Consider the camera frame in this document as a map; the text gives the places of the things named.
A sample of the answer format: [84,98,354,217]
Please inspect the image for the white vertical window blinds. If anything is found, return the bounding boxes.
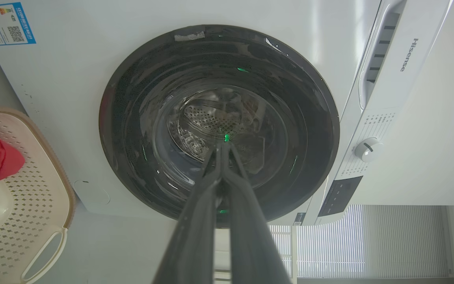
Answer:
[214,204,450,281]

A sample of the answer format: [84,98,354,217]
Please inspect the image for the white program dial knob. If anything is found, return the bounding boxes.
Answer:
[355,137,384,163]

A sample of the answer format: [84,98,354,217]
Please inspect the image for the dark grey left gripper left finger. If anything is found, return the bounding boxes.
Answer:
[153,143,224,284]

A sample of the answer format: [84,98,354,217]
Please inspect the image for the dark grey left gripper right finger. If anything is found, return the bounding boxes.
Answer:
[222,143,293,284]

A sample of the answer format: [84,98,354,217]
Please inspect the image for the white Hisense washing machine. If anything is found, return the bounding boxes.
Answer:
[0,0,454,226]

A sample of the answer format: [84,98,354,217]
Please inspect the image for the blue energy label sticker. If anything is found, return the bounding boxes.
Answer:
[0,2,37,47]

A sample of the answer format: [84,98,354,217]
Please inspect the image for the white detergent drawer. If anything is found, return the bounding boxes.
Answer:
[358,0,453,110]

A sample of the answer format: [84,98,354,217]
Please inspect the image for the cream perforated laundry basket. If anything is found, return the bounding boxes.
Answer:
[0,106,76,284]

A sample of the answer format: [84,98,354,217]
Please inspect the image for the dark round washing machine door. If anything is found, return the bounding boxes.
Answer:
[99,24,341,228]

